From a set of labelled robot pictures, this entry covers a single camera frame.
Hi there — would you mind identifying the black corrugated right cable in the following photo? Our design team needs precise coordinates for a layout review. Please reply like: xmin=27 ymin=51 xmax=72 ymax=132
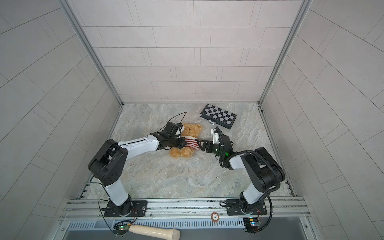
xmin=220 ymin=149 xmax=286 ymax=196

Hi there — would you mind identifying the black left camera cable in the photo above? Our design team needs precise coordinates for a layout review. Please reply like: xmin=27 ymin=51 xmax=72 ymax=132
xmin=155 ymin=111 xmax=187 ymax=133

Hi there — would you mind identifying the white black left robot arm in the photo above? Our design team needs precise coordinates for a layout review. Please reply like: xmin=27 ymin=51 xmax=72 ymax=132
xmin=88 ymin=122 xmax=186 ymax=217

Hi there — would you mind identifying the tan plush teddy bear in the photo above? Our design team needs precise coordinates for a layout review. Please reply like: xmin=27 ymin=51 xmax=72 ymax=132
xmin=170 ymin=123 xmax=203 ymax=159

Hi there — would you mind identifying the aluminium corner frame post right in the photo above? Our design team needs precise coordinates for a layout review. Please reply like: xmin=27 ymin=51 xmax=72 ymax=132
xmin=258 ymin=0 xmax=313 ymax=106

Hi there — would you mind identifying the right green circuit board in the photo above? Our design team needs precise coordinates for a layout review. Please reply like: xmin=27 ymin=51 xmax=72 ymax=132
xmin=243 ymin=218 xmax=260 ymax=233

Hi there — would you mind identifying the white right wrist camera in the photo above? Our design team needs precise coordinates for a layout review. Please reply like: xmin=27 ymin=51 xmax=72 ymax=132
xmin=211 ymin=128 xmax=220 ymax=144

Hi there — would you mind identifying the beige wooden handle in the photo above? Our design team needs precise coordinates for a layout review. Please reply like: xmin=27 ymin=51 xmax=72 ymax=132
xmin=129 ymin=225 xmax=181 ymax=240

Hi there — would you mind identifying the aluminium front rail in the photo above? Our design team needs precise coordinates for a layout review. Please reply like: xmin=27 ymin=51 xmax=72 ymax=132
xmin=59 ymin=196 xmax=317 ymax=240

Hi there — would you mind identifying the left green circuit board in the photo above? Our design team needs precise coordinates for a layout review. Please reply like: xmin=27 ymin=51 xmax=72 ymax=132
xmin=114 ymin=221 xmax=132 ymax=236

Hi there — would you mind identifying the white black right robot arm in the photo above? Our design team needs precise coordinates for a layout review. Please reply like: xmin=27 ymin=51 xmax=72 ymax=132
xmin=197 ymin=127 xmax=286 ymax=214

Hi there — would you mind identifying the red white striped knit sweater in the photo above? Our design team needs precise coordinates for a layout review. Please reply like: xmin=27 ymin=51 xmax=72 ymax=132
xmin=184 ymin=136 xmax=200 ymax=151

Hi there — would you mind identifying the folded black chess board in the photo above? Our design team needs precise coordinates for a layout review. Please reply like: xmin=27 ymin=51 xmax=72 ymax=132
xmin=201 ymin=104 xmax=237 ymax=129

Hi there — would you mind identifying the green circuit board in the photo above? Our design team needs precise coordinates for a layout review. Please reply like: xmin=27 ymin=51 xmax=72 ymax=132
xmin=243 ymin=218 xmax=260 ymax=233
xmin=114 ymin=221 xmax=132 ymax=236

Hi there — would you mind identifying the aluminium corner frame post left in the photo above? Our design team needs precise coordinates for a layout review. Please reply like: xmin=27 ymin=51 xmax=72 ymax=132
xmin=58 ymin=0 xmax=124 ymax=106

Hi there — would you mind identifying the red white poker chip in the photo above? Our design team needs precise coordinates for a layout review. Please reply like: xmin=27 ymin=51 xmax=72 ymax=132
xmin=211 ymin=212 xmax=220 ymax=223

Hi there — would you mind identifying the aluminium corner frame post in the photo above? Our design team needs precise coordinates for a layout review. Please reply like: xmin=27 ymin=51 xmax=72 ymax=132
xmin=58 ymin=0 xmax=124 ymax=106
xmin=258 ymin=0 xmax=313 ymax=106

